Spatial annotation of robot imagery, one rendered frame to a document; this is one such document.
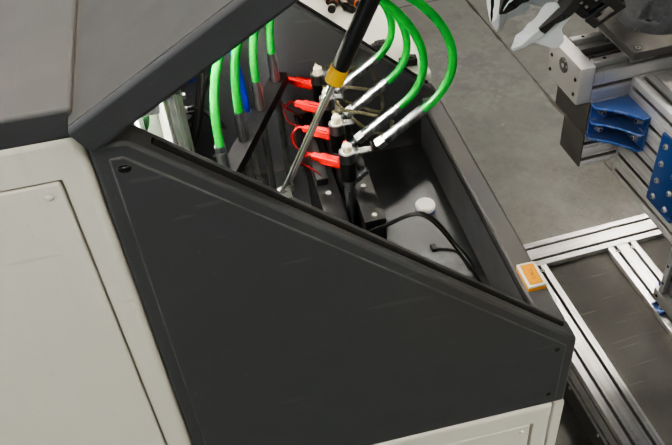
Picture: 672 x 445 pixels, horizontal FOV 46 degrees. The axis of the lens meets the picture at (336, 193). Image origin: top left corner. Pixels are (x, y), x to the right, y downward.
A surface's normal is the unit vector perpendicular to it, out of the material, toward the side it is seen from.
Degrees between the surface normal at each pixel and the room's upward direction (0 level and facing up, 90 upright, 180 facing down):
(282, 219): 90
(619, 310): 0
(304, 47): 90
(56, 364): 90
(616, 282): 0
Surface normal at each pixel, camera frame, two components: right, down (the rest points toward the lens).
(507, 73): -0.07, -0.74
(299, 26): 0.22, 0.64
